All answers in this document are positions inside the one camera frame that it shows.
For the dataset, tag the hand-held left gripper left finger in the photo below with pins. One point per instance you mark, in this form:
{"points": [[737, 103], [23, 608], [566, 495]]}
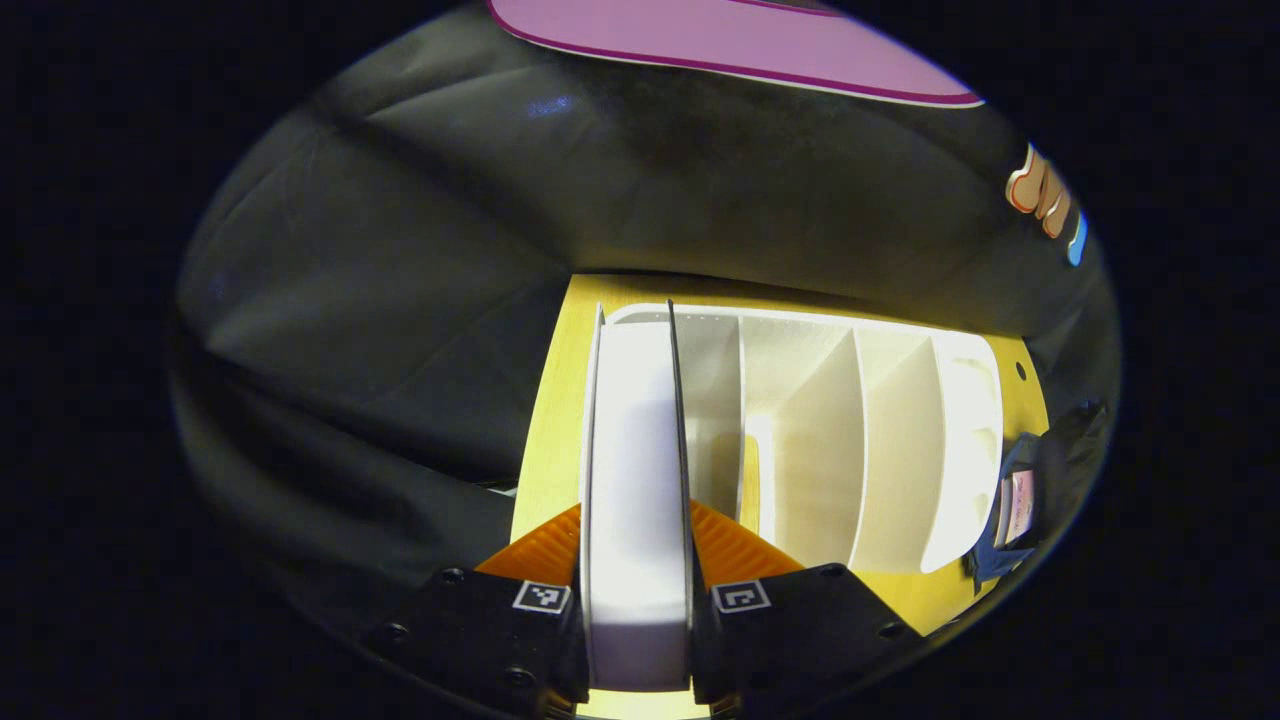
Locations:
{"points": [[470, 630]]}

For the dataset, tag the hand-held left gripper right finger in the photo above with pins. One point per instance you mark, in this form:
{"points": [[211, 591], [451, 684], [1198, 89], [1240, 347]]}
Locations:
{"points": [[800, 630]]}

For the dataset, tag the pink book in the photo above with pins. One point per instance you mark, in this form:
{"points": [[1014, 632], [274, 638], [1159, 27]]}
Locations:
{"points": [[1018, 505]]}

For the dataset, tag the grey book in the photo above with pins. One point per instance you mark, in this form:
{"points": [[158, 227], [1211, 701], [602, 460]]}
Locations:
{"points": [[635, 480]]}

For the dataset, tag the white bookshelf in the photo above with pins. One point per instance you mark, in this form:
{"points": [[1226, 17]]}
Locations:
{"points": [[890, 450]]}

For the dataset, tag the blue schoolbag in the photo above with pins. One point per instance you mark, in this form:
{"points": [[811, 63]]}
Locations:
{"points": [[1060, 450]]}

